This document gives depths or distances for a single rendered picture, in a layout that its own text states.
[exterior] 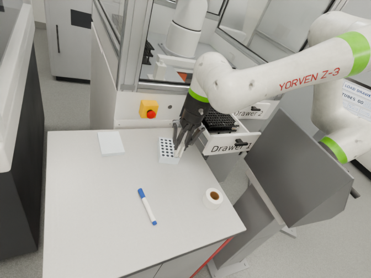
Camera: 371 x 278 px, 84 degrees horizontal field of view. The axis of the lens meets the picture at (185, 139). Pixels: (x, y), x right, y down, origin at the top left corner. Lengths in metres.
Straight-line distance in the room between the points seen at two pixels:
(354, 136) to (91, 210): 0.98
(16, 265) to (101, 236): 0.88
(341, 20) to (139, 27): 0.63
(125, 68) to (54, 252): 0.62
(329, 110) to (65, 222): 1.05
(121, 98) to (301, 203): 0.82
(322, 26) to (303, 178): 0.51
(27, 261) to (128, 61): 1.17
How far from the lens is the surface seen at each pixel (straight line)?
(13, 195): 1.00
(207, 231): 0.77
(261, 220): 1.14
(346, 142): 1.01
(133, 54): 0.84
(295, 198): 0.93
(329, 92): 1.01
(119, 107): 0.94
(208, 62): 0.62
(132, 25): 0.80
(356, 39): 0.71
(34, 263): 1.51
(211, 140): 0.85
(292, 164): 0.91
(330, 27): 0.84
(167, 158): 0.86
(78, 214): 0.73
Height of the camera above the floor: 1.40
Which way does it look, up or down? 38 degrees down
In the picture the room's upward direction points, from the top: 22 degrees clockwise
